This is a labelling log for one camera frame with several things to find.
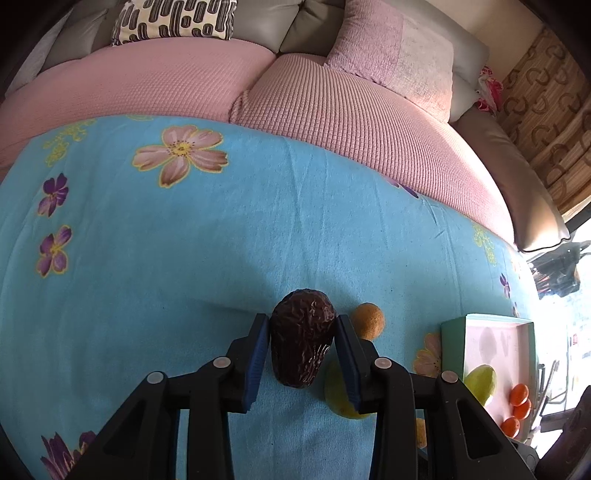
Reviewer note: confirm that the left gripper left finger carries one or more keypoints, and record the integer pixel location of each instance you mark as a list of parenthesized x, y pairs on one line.
[(237, 374)]

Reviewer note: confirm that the dark red date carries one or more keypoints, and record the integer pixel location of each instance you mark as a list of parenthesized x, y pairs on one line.
[(301, 333)]

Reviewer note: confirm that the black white patterned cushion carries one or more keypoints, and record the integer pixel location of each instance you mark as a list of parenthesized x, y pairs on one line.
[(155, 19)]

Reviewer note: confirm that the pink cloth on sofa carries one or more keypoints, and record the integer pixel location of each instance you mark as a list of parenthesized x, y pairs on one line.
[(489, 92)]

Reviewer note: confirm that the pink sofa cover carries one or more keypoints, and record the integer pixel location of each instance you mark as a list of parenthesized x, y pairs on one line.
[(277, 106)]

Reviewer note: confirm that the blue floral tablecloth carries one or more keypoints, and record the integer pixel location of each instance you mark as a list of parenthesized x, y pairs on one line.
[(129, 246)]

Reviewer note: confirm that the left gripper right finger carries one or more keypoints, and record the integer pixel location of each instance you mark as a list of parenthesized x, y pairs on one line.
[(374, 383)]

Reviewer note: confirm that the brown patterned curtain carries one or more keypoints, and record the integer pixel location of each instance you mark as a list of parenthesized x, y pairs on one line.
[(546, 113)]

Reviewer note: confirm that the grey small cushion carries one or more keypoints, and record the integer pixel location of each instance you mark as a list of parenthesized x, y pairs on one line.
[(36, 58)]

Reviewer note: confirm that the pink white cushion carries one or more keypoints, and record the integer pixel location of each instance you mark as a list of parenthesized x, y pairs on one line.
[(379, 43)]

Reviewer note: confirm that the brown longan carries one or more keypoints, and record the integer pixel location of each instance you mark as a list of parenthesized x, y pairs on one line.
[(421, 433), (369, 321)]

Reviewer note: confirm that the white tray teal rim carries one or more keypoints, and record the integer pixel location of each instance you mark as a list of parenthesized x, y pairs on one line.
[(507, 344)]

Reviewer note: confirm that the grey leather sofa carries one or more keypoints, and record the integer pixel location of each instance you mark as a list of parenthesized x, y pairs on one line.
[(461, 115)]

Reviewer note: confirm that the green jujube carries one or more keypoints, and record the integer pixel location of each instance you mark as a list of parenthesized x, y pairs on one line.
[(482, 382), (336, 396)]

